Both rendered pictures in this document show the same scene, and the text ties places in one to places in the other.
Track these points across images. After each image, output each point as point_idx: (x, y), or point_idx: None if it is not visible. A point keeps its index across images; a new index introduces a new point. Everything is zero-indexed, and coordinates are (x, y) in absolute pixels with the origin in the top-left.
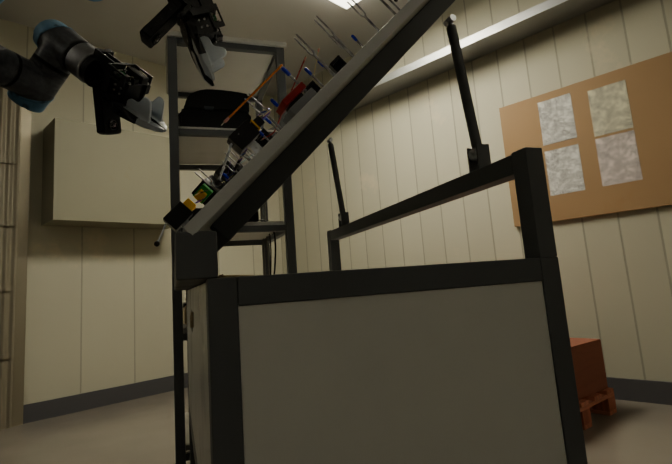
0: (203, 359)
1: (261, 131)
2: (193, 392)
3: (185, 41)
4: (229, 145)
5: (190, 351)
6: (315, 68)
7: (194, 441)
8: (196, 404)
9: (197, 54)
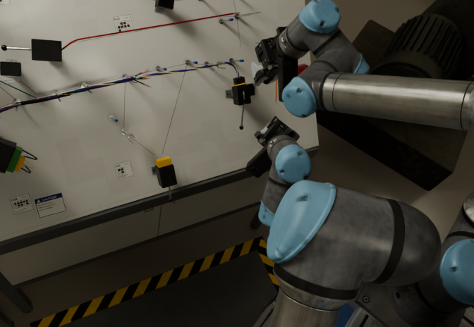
0: (264, 175)
1: (61, 46)
2: (137, 231)
3: (270, 74)
4: (243, 106)
5: (90, 237)
6: None
7: (133, 244)
8: (181, 216)
9: (276, 78)
